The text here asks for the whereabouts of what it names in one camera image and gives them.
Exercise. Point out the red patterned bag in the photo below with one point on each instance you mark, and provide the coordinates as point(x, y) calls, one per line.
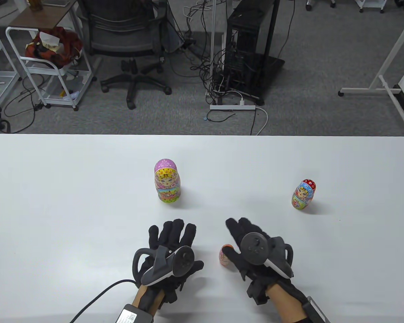
point(69, 43)

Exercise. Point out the person's right hand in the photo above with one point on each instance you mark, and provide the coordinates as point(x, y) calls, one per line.
point(242, 228)

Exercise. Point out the person's left forearm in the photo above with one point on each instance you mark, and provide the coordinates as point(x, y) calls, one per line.
point(139, 297)

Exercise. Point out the white metal cart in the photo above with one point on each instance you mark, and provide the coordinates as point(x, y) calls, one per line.
point(50, 66)

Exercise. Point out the wooden side table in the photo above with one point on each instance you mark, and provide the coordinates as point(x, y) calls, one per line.
point(43, 16)

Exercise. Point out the person's left hand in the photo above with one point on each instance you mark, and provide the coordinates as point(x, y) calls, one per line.
point(173, 234)

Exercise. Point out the person's right forearm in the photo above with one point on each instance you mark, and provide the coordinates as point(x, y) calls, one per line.
point(286, 306)

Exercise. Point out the white whiteboard stand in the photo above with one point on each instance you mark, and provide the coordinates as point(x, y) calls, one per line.
point(390, 55)

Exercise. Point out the black chair caster base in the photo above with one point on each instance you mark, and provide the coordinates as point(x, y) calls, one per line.
point(320, 3)

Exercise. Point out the white power strip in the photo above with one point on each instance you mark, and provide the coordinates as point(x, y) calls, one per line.
point(232, 107)

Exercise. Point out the white crumpled paper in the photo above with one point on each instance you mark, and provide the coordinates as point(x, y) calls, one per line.
point(49, 39)

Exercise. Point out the black office chair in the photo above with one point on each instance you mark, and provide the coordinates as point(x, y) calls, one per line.
point(121, 37)

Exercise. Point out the white pole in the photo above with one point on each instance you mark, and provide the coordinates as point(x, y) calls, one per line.
point(214, 33)

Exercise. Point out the large purple-scarf Russian doll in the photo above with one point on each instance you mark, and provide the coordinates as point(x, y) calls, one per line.
point(167, 181)

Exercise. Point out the orange Russian doll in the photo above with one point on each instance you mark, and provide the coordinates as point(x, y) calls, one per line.
point(225, 257)

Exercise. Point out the black grey tracking controller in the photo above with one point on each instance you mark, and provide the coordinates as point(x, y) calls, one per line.
point(254, 247)
point(183, 260)

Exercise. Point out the black stand base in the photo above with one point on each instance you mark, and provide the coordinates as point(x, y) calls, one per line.
point(274, 67)

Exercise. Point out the white cart casters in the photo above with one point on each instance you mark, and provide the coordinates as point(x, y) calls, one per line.
point(370, 4)

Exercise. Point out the black computer tower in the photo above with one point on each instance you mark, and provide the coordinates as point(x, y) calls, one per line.
point(245, 40)

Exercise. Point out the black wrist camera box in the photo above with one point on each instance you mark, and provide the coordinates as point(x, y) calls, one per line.
point(133, 315)
point(314, 309)

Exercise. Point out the red-blue scarf Russian doll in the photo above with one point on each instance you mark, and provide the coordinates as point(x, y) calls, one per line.
point(303, 196)

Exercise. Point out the brown jar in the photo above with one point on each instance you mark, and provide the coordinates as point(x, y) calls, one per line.
point(35, 5)

